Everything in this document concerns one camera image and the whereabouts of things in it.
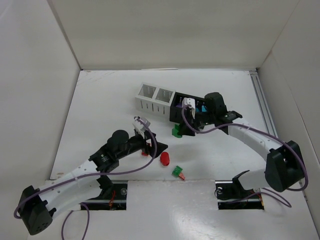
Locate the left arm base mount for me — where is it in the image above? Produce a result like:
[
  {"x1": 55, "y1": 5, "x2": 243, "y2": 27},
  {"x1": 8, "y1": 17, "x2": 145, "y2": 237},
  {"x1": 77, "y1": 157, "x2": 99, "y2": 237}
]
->
[{"x1": 84, "y1": 180, "x2": 128, "y2": 211}]

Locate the black double container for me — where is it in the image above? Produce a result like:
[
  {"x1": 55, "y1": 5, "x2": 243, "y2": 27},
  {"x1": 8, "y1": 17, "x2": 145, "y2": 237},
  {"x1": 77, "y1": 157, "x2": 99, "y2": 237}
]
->
[{"x1": 169, "y1": 92, "x2": 208, "y2": 130}]

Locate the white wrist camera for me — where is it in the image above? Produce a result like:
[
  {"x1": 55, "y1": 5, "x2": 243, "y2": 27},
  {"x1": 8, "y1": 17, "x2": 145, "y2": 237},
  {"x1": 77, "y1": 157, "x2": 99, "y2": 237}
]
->
[
  {"x1": 132, "y1": 116, "x2": 151, "y2": 138},
  {"x1": 182, "y1": 97, "x2": 196, "y2": 119}
]

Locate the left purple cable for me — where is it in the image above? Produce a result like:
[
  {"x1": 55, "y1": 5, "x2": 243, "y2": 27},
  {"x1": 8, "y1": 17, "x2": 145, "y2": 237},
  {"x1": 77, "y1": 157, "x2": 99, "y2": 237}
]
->
[{"x1": 13, "y1": 116, "x2": 158, "y2": 240}]

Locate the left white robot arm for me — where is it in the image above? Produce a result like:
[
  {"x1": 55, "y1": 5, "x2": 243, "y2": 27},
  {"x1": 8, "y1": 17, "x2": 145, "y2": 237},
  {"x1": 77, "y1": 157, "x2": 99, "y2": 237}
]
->
[{"x1": 14, "y1": 130, "x2": 168, "y2": 236}]

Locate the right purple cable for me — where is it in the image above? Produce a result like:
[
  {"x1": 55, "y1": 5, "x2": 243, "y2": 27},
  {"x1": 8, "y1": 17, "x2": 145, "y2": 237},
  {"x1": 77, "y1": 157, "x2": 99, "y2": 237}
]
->
[{"x1": 181, "y1": 104, "x2": 309, "y2": 208}]

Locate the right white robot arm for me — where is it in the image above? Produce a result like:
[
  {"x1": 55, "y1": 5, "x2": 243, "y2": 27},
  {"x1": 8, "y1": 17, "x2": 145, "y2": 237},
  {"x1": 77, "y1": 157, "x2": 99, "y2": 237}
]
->
[{"x1": 178, "y1": 92, "x2": 309, "y2": 193}]

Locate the green notched lego brick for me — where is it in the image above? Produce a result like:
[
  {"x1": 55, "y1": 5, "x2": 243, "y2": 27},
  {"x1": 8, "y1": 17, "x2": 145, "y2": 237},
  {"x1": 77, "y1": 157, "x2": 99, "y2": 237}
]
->
[{"x1": 171, "y1": 124, "x2": 182, "y2": 138}]

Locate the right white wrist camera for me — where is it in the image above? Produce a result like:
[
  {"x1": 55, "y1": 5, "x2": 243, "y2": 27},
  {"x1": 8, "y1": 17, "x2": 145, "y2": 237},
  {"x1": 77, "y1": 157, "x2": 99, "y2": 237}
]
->
[{"x1": 182, "y1": 97, "x2": 196, "y2": 119}]

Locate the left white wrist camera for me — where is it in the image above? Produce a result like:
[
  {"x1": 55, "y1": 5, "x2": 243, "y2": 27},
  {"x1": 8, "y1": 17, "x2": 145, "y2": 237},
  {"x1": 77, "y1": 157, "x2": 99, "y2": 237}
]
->
[{"x1": 132, "y1": 116, "x2": 151, "y2": 138}]

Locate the purple cable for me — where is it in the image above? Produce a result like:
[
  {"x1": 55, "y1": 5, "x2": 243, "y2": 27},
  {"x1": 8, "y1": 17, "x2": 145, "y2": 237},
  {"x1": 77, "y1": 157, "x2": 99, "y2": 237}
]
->
[
  {"x1": 13, "y1": 116, "x2": 158, "y2": 240},
  {"x1": 181, "y1": 104, "x2": 309, "y2": 208}
]

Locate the red oval lego piece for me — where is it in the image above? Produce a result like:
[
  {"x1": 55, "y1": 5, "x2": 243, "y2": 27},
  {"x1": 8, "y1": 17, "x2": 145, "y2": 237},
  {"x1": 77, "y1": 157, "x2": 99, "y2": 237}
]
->
[{"x1": 160, "y1": 152, "x2": 170, "y2": 167}]

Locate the small red lego piece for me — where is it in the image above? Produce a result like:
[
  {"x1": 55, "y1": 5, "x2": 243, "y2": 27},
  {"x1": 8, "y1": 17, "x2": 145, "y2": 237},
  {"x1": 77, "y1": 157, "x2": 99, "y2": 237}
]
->
[{"x1": 178, "y1": 172, "x2": 186, "y2": 181}]

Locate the white double container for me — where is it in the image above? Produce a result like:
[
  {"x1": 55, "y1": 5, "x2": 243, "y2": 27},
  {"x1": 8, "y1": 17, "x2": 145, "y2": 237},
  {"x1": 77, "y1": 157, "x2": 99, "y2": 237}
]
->
[{"x1": 135, "y1": 82, "x2": 176, "y2": 120}]

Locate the green square lego brick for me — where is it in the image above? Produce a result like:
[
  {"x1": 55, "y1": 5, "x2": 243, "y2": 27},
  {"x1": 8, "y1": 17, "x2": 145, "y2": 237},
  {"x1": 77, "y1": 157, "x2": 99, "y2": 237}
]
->
[{"x1": 171, "y1": 165, "x2": 183, "y2": 177}]

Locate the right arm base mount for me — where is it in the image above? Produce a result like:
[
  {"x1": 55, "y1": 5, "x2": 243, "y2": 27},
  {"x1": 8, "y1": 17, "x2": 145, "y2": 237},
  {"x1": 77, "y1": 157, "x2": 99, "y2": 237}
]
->
[{"x1": 214, "y1": 170, "x2": 265, "y2": 210}]

